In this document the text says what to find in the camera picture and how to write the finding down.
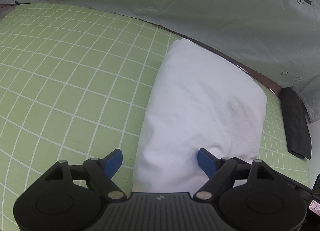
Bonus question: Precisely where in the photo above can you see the white trousers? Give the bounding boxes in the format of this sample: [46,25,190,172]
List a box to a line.
[132,39,267,194]

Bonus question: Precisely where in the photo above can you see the green grid cutting mat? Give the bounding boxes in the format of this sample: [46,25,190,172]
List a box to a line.
[0,3,311,231]

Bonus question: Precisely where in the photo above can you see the folded black garment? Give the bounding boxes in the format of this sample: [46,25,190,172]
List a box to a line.
[280,88,312,159]

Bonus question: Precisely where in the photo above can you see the grey carrot print sheet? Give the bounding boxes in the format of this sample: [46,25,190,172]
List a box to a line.
[0,0,320,123]

